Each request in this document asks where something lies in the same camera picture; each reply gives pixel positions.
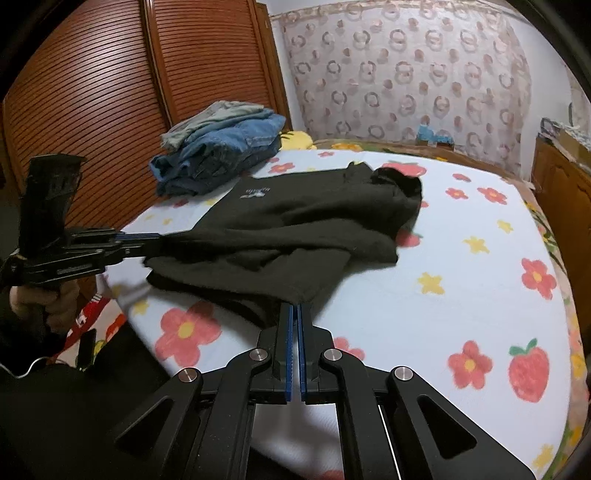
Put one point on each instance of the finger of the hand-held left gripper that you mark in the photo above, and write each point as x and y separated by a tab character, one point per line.
138	237
122	256

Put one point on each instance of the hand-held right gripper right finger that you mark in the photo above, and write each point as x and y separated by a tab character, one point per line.
303	350

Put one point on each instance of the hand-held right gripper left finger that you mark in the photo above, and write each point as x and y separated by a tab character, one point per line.
289	350

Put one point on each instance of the black t-shirt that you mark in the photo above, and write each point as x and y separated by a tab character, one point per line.
300	221

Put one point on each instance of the grey pants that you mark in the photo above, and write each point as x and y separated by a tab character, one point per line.
203	122

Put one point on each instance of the person's left hand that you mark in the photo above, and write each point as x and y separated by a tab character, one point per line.
62	304

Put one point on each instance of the red white printed blanket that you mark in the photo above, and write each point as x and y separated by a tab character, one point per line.
111	323

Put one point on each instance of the small black device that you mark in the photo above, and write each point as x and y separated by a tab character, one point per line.
87	348

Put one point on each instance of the blue denim jeans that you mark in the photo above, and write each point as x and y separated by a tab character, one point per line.
221	152

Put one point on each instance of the brown louvered wooden wardrobe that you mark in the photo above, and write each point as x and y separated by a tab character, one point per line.
92	92

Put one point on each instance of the person's dark clothing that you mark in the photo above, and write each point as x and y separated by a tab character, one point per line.
69	415

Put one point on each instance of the white flower print blanket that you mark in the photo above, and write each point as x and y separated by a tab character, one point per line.
461	258

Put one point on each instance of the small blue topped box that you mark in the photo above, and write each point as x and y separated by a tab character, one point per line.
434	136

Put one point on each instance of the colourful floral blanket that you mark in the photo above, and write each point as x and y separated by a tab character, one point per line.
547	230

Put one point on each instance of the wooden sideboard cabinet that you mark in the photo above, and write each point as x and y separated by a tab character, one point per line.
561	194

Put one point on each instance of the cardboard box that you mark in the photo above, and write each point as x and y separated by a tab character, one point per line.
577	145

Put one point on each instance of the pale window curtain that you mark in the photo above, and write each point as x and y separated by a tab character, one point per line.
579	97

